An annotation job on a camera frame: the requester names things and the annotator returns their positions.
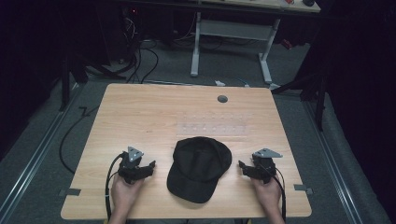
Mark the small white floor object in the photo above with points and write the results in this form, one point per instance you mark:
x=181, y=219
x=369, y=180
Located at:
x=219, y=83

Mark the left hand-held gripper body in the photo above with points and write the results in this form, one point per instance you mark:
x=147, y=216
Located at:
x=132, y=168

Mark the white-framed wooden desk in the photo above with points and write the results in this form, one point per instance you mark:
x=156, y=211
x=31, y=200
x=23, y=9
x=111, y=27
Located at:
x=232, y=29

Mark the black metal stand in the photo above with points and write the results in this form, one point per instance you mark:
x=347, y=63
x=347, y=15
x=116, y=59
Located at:
x=66, y=84
x=311, y=90

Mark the small red object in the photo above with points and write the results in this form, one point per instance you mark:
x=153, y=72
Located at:
x=286, y=44

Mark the grey tape piece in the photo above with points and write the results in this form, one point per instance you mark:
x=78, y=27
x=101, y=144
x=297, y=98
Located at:
x=71, y=192
x=302, y=188

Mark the black baseball cap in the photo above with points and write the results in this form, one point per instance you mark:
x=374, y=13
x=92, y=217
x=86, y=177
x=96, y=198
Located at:
x=197, y=169

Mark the black computer mouse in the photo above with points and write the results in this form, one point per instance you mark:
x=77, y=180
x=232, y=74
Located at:
x=308, y=2

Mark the metal floor rail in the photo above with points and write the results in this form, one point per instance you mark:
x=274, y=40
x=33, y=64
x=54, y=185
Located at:
x=334, y=161
x=37, y=158

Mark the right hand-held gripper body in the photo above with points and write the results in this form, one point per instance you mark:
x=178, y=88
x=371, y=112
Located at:
x=264, y=168

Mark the person's right hand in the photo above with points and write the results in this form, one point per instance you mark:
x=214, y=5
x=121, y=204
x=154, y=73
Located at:
x=267, y=196

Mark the clear dotted plastic sheet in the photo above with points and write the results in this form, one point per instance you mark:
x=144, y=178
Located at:
x=214, y=126

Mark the person's left hand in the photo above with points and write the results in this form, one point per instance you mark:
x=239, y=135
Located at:
x=124, y=196

